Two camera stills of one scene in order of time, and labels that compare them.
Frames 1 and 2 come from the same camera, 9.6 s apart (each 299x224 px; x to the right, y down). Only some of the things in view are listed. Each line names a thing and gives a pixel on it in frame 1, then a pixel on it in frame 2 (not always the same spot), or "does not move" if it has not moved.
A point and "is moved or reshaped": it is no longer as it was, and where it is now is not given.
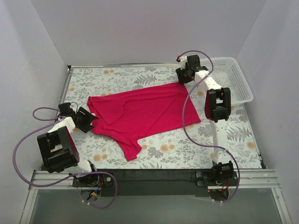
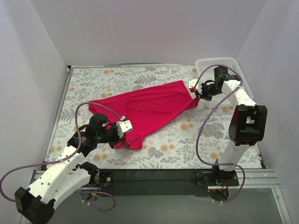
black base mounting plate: x=150 y=182 does not move
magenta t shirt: x=126 y=117 is moved or reshaped
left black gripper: x=84 y=119 -> x=117 y=137
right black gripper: x=182 y=76 -> x=202 y=92
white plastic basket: x=226 y=73 does not move
